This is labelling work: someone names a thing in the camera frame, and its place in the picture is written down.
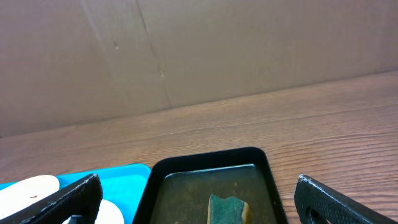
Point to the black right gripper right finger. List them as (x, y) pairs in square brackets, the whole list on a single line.
[(316, 202)]

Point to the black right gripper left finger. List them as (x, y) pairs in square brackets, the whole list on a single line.
[(79, 201)]

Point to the large white plate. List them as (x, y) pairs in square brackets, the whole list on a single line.
[(109, 213)]

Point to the green yellow sponge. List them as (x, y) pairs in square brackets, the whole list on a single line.
[(229, 210)]

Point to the blue plastic tray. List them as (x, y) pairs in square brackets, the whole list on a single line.
[(123, 185)]

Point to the black tray with water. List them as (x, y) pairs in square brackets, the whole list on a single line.
[(179, 188)]

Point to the small white plate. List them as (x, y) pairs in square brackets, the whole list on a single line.
[(24, 193)]

